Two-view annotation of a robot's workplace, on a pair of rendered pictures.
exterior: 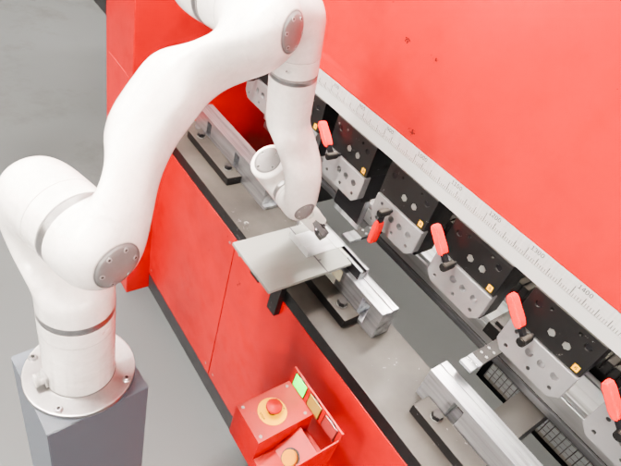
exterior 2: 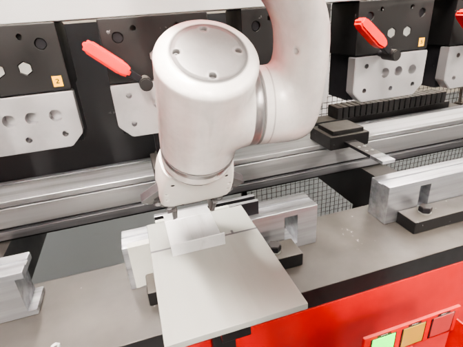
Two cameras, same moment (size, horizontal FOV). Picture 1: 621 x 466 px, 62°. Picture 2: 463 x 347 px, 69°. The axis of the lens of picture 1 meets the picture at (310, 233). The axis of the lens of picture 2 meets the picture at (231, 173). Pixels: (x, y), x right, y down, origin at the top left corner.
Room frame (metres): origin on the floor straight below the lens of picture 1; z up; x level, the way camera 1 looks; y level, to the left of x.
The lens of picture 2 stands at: (0.75, 0.36, 1.33)
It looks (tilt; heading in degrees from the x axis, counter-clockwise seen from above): 25 degrees down; 302
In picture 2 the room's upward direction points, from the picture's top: 4 degrees counter-clockwise
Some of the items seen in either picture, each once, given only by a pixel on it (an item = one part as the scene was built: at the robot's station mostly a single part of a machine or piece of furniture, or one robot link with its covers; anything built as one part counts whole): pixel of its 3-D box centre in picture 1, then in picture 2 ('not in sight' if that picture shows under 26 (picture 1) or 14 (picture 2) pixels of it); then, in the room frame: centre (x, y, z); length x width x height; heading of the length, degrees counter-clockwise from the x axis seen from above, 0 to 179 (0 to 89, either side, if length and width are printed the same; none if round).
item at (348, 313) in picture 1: (318, 282); (226, 269); (1.04, -0.07, 0.89); 0.30 x 0.05 x 0.03; 47
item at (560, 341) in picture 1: (556, 337); (462, 39); (0.72, -0.49, 1.26); 0.15 x 0.09 x 0.17; 47
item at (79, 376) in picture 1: (79, 341); not in sight; (0.50, 0.32, 1.09); 0.19 x 0.19 x 0.18
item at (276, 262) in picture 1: (293, 254); (213, 259); (1.00, 0.03, 1.00); 0.26 x 0.18 x 0.01; 137
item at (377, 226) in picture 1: (379, 226); not in sight; (0.96, -0.14, 1.20); 0.04 x 0.02 x 0.10; 137
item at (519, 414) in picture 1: (547, 396); (344, 169); (0.98, -0.77, 0.81); 0.64 x 0.08 x 0.14; 137
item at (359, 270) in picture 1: (340, 250); (207, 213); (1.09, -0.09, 0.98); 0.20 x 0.03 x 0.03; 47
